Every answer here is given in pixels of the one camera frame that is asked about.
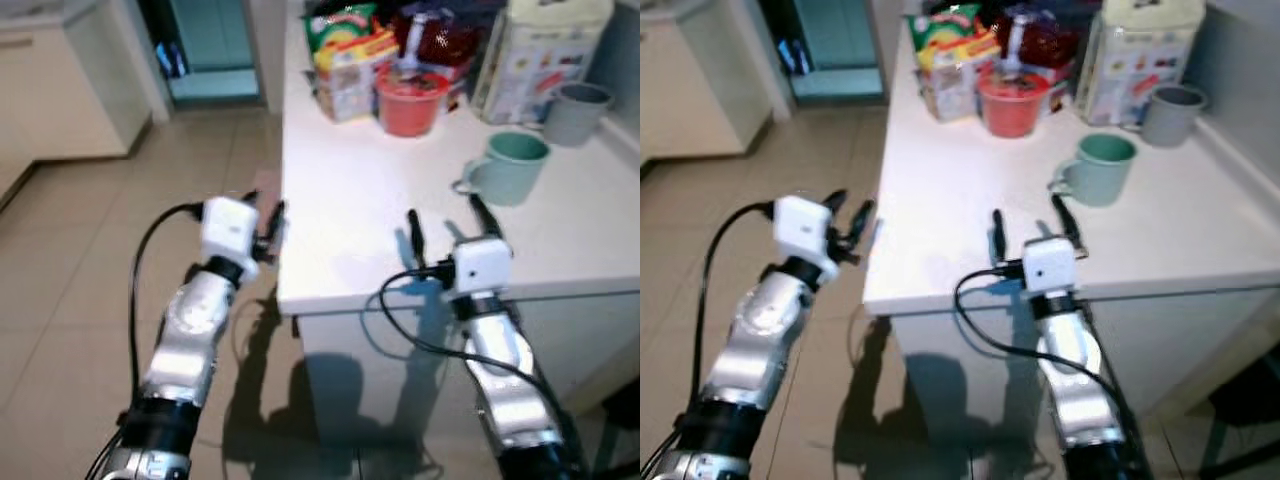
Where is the dark red snack bag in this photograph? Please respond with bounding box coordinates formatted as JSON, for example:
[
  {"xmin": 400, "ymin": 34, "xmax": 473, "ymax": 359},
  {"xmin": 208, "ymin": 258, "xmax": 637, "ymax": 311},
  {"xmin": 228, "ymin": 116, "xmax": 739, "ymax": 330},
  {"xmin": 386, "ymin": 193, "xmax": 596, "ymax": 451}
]
[
  {"xmin": 390, "ymin": 3, "xmax": 481, "ymax": 111},
  {"xmin": 995, "ymin": 3, "xmax": 1081, "ymax": 106}
]

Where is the small blue packet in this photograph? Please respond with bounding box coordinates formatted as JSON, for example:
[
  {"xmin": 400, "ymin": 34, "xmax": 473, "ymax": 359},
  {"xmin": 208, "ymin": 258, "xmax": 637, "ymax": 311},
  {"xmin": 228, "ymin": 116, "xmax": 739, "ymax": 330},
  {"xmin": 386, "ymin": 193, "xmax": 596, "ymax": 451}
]
[
  {"xmin": 155, "ymin": 40, "xmax": 189, "ymax": 81},
  {"xmin": 778, "ymin": 38, "xmax": 813, "ymax": 76}
]

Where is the white printed rice bag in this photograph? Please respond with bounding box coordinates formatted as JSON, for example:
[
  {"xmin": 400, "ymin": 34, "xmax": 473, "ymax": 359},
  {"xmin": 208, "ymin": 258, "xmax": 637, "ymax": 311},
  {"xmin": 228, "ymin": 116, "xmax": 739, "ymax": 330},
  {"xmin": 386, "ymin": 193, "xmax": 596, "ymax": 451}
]
[
  {"xmin": 1075, "ymin": 0, "xmax": 1206, "ymax": 128},
  {"xmin": 470, "ymin": 0, "xmax": 616, "ymax": 126}
]

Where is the white kitchen cabinet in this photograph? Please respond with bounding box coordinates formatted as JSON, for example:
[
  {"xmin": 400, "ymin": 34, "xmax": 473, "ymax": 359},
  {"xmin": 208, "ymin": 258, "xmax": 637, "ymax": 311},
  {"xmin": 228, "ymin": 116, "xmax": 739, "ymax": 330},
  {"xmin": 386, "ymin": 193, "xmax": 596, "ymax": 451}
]
[
  {"xmin": 640, "ymin": 0, "xmax": 791, "ymax": 161},
  {"xmin": 0, "ymin": 0, "xmax": 156, "ymax": 201}
]

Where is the white kitchen counter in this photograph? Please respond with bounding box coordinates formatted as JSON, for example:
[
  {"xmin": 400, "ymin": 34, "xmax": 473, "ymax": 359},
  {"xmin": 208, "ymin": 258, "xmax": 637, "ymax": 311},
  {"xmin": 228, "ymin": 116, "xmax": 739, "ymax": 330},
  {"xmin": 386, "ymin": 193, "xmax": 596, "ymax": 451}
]
[
  {"xmin": 862, "ymin": 0, "xmax": 1280, "ymax": 441},
  {"xmin": 278, "ymin": 0, "xmax": 641, "ymax": 451}
]

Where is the green snack bag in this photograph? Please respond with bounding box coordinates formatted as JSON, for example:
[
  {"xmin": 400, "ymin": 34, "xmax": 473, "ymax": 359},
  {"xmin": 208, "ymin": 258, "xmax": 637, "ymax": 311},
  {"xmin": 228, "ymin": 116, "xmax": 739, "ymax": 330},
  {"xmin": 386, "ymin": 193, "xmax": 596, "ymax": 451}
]
[
  {"xmin": 905, "ymin": 5, "xmax": 984, "ymax": 53},
  {"xmin": 303, "ymin": 3, "xmax": 381, "ymax": 56}
]

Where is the grey mug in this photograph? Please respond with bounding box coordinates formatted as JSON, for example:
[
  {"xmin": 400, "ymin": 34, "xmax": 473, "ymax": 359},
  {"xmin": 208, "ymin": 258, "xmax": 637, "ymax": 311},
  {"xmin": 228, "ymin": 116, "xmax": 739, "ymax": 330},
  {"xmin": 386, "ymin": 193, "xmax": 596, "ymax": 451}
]
[
  {"xmin": 525, "ymin": 82, "xmax": 613, "ymax": 149},
  {"xmin": 1125, "ymin": 84, "xmax": 1208, "ymax": 149}
]

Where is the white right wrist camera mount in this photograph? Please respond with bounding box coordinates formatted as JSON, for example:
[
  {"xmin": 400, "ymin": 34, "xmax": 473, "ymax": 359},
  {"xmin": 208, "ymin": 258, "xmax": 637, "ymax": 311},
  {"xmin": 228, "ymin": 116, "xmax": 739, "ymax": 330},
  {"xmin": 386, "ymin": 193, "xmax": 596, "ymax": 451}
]
[
  {"xmin": 1020, "ymin": 237, "xmax": 1079, "ymax": 294},
  {"xmin": 452, "ymin": 240, "xmax": 513, "ymax": 298}
]

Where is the red instant noodle bowl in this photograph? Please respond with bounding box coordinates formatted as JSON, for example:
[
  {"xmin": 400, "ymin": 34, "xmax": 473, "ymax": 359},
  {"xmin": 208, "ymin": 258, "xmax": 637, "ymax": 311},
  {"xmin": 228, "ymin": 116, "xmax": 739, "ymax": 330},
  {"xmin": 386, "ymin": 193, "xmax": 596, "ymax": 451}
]
[
  {"xmin": 977, "ymin": 70, "xmax": 1051, "ymax": 139},
  {"xmin": 375, "ymin": 68, "xmax": 451, "ymax": 138}
]

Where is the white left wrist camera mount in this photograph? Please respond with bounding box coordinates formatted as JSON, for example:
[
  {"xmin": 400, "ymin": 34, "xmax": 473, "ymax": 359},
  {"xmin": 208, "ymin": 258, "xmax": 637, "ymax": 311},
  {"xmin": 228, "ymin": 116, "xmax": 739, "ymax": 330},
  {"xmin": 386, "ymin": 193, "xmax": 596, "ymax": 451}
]
[
  {"xmin": 772, "ymin": 195, "xmax": 841, "ymax": 263},
  {"xmin": 200, "ymin": 197, "xmax": 261, "ymax": 256}
]

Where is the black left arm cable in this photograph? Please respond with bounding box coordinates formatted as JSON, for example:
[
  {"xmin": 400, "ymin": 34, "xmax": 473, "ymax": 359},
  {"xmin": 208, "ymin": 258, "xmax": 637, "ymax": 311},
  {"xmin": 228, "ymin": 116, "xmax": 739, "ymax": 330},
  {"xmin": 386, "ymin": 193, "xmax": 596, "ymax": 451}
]
[
  {"xmin": 640, "ymin": 200, "xmax": 779, "ymax": 480},
  {"xmin": 95, "ymin": 202, "xmax": 206, "ymax": 480}
]

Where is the black chair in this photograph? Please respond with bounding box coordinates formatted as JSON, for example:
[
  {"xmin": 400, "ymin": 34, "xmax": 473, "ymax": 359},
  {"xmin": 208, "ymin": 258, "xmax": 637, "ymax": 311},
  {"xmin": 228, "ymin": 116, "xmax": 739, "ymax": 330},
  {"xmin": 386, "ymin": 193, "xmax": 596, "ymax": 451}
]
[
  {"xmin": 595, "ymin": 380, "xmax": 641, "ymax": 476},
  {"xmin": 1200, "ymin": 345, "xmax": 1280, "ymax": 480}
]

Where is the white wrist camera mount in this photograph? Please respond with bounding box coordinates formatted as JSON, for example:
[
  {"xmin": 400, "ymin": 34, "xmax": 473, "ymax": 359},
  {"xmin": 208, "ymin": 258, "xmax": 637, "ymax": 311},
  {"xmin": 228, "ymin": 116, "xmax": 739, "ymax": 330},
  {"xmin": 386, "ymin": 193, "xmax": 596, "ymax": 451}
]
[
  {"xmin": 772, "ymin": 195, "xmax": 841, "ymax": 263},
  {"xmin": 200, "ymin": 197, "xmax": 261, "ymax": 256},
  {"xmin": 452, "ymin": 240, "xmax": 513, "ymax": 298},
  {"xmin": 1020, "ymin": 237, "xmax": 1079, "ymax": 294}
]

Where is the teal glass door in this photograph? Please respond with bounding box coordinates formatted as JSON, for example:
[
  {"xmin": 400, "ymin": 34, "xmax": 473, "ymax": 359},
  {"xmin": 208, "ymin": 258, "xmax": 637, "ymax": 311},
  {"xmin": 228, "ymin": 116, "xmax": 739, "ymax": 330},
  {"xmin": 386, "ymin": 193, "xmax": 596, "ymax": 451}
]
[
  {"xmin": 165, "ymin": 0, "xmax": 263, "ymax": 106},
  {"xmin": 790, "ymin": 0, "xmax": 886, "ymax": 106}
]

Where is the yellow printed food box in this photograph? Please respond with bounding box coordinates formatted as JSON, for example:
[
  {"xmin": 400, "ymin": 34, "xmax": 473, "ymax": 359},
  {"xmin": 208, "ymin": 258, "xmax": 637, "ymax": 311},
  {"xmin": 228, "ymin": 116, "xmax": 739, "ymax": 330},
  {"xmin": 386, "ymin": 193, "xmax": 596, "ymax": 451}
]
[
  {"xmin": 313, "ymin": 30, "xmax": 401, "ymax": 124},
  {"xmin": 915, "ymin": 32, "xmax": 1001, "ymax": 121}
]

